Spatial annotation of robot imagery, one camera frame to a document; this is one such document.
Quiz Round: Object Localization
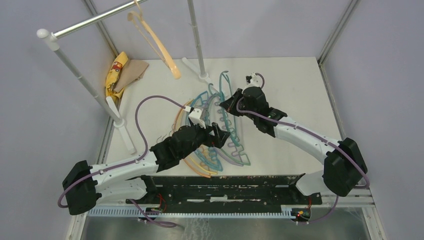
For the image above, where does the blue wavy hanger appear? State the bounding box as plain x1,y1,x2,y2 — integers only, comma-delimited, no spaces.
188,91,223,174

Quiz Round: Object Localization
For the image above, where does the purple wavy hanger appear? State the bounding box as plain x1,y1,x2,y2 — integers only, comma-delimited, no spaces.
202,94,243,167

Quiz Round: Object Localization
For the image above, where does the green wavy hanger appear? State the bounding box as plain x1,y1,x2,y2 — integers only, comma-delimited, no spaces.
211,93,252,166

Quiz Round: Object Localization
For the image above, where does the beige plastic hanger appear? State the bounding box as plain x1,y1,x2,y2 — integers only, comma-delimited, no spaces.
127,0,182,80

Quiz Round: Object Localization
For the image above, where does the teal plastic hanger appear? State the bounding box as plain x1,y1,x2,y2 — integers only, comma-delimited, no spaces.
207,70,242,148

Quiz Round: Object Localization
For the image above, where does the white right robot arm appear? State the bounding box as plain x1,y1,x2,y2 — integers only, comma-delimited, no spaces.
219,86,370,197

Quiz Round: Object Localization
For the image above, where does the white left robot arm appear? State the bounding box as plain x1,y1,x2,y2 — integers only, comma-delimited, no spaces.
57,122,231,216

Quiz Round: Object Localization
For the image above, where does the yellow wavy hanger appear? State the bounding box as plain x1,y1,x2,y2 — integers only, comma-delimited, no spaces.
172,110,218,179

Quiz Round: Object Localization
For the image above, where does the orange wavy hanger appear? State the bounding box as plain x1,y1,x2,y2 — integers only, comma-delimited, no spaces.
154,108,218,179

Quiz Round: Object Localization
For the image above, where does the white clothes rack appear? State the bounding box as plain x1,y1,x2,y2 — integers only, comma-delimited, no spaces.
37,0,207,159

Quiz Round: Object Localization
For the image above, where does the beige cloth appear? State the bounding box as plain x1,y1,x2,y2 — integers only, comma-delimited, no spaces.
113,59,149,93

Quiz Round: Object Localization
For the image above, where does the yellow patterned cloth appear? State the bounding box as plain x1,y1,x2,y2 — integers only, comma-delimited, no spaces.
104,51,129,104

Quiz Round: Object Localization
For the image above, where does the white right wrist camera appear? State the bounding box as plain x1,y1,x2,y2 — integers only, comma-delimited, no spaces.
245,72,265,89

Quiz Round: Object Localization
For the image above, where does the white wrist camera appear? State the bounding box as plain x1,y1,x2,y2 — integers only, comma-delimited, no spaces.
245,72,265,89
184,105,206,129

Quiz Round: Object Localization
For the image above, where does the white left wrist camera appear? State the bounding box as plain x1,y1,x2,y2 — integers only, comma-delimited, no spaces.
184,105,206,129

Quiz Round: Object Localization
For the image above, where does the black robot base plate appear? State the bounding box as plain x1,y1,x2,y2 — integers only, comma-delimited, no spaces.
136,175,323,214

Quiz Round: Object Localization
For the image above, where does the white slotted cable duct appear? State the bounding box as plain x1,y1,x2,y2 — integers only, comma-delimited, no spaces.
87,206,296,220

